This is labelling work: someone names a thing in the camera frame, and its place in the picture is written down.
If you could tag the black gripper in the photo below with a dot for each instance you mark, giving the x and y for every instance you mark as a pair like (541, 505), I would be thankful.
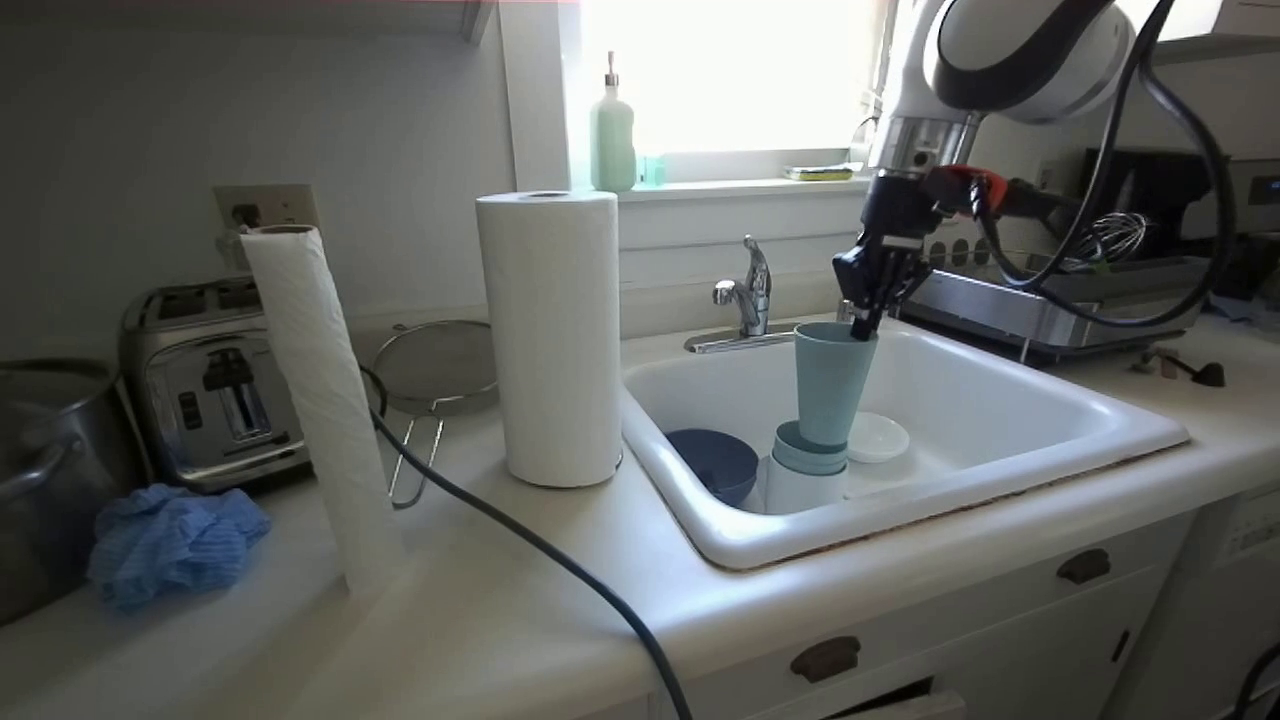
(890, 254)

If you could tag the light blue cup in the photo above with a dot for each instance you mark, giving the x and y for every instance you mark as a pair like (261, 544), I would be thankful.
(831, 383)

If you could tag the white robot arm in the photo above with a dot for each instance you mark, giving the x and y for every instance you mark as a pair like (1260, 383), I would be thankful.
(956, 60)

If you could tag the metal dish rack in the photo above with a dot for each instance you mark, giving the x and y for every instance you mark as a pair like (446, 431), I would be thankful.
(1053, 307)

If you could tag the white kitchen sink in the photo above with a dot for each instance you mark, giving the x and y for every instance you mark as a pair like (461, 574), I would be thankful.
(937, 431)

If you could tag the white cup in sink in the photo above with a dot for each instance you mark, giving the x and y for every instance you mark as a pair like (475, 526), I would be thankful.
(802, 473)

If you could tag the yellow green sponge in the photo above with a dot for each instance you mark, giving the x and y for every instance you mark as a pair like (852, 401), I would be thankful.
(827, 172)

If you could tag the chrome faucet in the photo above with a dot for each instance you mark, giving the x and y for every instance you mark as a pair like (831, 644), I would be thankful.
(755, 310)

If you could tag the white round lid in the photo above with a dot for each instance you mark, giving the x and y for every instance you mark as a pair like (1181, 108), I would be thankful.
(877, 446)

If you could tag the dark blue bowl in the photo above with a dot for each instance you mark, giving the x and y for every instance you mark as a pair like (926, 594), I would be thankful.
(722, 463)

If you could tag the green soap bottle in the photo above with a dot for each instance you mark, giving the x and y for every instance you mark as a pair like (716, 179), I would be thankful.
(615, 147)

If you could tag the white paper towel roll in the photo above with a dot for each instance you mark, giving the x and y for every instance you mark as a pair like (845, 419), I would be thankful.
(555, 301)

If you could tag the black spoon utensil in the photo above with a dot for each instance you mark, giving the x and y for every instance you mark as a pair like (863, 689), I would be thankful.
(1167, 363)

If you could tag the white cabinet drawers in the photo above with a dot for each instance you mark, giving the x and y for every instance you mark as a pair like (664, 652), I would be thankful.
(1007, 616)

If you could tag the metal mesh strainer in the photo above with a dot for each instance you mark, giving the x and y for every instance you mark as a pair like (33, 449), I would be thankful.
(426, 379)

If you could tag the unrolled paper towel sheet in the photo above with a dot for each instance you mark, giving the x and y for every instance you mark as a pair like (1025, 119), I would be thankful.
(327, 384)

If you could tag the silver toaster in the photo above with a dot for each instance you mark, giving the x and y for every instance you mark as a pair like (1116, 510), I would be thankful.
(205, 391)

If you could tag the blue crumpled cloth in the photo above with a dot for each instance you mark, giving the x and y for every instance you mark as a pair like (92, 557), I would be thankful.
(158, 540)

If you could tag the metal pot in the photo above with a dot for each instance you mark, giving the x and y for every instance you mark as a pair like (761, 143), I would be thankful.
(65, 449)

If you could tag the wall power outlet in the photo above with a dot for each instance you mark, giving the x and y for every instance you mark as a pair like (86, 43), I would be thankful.
(261, 206)

